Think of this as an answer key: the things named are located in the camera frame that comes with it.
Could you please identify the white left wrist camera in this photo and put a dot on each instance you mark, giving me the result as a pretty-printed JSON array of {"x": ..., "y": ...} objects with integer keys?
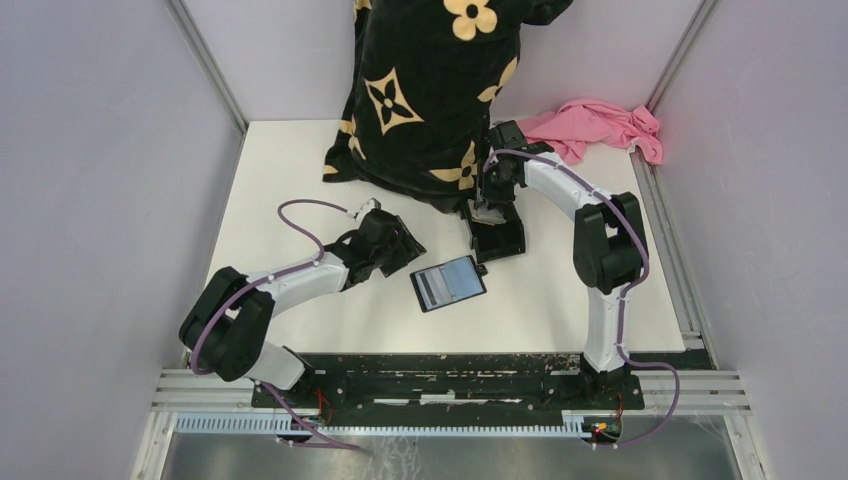
[{"x": 358, "y": 214}]

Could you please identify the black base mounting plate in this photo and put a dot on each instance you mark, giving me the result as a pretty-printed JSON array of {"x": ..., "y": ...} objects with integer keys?
[{"x": 453, "y": 390}]

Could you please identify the white slotted cable duct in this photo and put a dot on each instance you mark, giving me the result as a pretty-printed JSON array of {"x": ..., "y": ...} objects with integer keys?
[{"x": 282, "y": 424}]

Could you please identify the silver grey striped card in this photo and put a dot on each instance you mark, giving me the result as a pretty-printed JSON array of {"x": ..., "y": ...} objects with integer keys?
[{"x": 435, "y": 289}]

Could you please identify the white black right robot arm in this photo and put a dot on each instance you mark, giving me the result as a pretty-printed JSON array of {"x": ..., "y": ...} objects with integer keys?
[{"x": 609, "y": 250}]

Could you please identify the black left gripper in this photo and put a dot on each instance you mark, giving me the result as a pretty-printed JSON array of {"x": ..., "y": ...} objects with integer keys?
[{"x": 408, "y": 248}]

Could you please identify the stack of cards in bin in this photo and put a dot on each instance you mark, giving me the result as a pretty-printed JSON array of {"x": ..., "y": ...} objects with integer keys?
[{"x": 485, "y": 215}]

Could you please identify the black floral blanket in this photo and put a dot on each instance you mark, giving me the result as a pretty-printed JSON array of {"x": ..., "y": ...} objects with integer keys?
[{"x": 426, "y": 74}]

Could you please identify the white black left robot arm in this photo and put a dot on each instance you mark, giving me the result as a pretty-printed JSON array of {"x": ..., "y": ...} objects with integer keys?
[{"x": 226, "y": 329}]

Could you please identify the pink cloth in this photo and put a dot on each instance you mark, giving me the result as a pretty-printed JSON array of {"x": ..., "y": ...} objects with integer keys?
[{"x": 578, "y": 123}]

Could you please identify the black leather card holder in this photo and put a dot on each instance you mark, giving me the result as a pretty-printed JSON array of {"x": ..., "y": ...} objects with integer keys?
[{"x": 464, "y": 277}]

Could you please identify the black plastic bin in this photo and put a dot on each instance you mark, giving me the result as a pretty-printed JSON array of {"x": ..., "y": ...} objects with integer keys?
[{"x": 490, "y": 243}]

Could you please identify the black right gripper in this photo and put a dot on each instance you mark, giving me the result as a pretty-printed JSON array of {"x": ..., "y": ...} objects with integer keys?
[{"x": 493, "y": 195}]

